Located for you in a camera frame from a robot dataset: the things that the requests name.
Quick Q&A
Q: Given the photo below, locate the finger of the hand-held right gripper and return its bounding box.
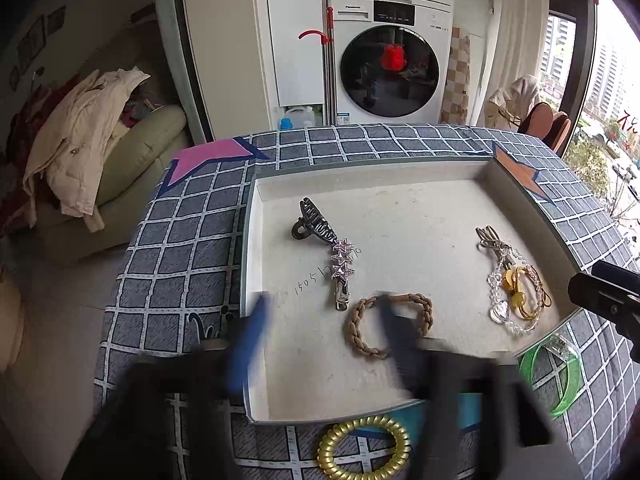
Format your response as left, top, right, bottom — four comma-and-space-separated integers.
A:
567, 260, 640, 356

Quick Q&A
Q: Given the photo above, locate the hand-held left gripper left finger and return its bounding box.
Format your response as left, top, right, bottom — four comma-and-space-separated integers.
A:
65, 291, 274, 480

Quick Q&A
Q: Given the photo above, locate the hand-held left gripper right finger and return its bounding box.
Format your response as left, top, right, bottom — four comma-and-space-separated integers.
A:
379, 293, 586, 480

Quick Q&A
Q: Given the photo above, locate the brown braided hair tie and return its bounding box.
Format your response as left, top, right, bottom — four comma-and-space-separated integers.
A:
344, 293, 434, 360

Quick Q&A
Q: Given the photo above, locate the yellow beaded hair tie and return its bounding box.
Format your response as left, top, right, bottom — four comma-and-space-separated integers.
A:
501, 266, 554, 323

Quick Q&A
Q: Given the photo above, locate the pink star hair clip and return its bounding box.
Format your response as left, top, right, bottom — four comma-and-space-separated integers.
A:
327, 238, 357, 312

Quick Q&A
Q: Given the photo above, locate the clear bead bracelet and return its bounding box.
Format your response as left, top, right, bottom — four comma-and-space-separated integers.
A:
487, 249, 547, 337

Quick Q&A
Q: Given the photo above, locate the beige rabbit hair clip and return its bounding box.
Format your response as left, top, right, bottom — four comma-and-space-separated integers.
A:
475, 226, 517, 263

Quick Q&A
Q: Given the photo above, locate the shallow grey-green cardboard box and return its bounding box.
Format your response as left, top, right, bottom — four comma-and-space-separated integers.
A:
240, 156, 585, 427

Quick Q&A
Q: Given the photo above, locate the black claw hair clip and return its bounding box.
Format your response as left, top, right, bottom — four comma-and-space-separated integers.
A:
291, 198, 342, 247

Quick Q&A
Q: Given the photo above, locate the grey plaid tablecloth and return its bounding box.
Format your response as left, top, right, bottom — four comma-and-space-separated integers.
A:
94, 123, 640, 480

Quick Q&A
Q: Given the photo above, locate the red window sticker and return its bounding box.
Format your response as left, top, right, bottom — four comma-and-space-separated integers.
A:
615, 110, 640, 153

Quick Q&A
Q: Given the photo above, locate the beige sofa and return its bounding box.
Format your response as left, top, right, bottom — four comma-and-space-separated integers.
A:
32, 104, 193, 263

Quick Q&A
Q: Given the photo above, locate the white cloth on chair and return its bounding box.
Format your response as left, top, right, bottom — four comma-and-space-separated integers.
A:
484, 74, 542, 132

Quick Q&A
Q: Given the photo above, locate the white plastic jug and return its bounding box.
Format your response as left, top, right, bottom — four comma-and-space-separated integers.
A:
285, 105, 316, 129

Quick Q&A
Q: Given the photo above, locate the cream jacket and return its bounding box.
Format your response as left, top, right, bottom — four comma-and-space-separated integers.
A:
22, 67, 151, 233

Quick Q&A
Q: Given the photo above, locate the checkered hanging cloth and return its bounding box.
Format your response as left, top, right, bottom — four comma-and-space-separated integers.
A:
440, 25, 472, 126

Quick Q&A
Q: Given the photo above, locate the white washing machine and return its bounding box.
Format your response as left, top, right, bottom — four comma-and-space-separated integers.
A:
326, 0, 454, 127

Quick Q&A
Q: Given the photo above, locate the dark red clothes pile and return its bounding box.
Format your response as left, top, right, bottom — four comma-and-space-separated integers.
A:
0, 77, 83, 238

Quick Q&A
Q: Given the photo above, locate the white tall cabinet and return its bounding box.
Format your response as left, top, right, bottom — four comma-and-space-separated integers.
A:
175, 0, 331, 143

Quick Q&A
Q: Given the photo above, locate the green plastic bracelet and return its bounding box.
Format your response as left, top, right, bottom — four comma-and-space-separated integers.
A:
517, 336, 584, 419

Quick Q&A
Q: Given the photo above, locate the yellow spiral hair tie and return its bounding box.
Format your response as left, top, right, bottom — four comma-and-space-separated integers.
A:
316, 415, 412, 479

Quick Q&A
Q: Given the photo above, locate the red-handled mop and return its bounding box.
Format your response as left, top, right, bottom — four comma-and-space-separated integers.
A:
298, 7, 336, 127

